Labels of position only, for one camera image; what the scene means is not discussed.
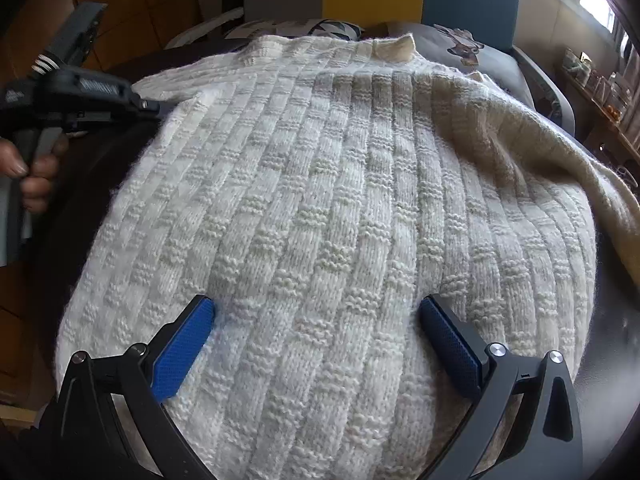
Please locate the wooden side table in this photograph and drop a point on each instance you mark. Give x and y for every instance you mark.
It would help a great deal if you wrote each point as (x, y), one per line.
(598, 112)

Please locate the cream knitted sweater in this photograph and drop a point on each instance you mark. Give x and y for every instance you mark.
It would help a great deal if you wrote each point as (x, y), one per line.
(316, 189)

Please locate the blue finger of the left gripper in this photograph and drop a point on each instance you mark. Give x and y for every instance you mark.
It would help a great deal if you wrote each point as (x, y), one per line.
(155, 110)

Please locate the person left hand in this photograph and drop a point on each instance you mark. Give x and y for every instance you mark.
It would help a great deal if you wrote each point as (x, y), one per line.
(37, 180)

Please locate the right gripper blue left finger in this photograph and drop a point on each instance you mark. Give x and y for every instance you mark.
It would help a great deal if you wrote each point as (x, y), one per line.
(151, 374)

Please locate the triangle pattern pillow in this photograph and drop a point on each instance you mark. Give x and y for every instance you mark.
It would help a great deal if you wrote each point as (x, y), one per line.
(292, 29)

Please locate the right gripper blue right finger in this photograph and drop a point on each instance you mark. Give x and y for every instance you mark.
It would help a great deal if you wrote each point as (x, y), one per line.
(477, 373)

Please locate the grey deer print pillow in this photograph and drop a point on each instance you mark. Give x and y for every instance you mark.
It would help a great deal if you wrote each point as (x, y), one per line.
(458, 48)

